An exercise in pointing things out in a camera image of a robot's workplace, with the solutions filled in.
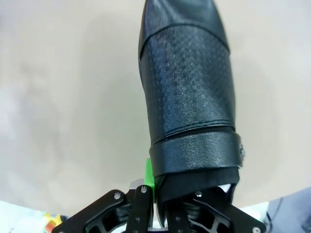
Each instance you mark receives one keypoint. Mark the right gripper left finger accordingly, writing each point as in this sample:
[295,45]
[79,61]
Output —
[136,208]

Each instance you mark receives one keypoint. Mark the yellow emergency stop button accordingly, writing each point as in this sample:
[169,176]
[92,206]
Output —
[52,221]

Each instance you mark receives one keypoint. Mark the grey blue fabric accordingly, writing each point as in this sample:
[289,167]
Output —
[291,211]

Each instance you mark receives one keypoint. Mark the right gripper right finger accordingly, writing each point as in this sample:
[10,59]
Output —
[218,218]

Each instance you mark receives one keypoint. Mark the black leather buckle shoe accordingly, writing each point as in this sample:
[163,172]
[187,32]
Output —
[189,85]

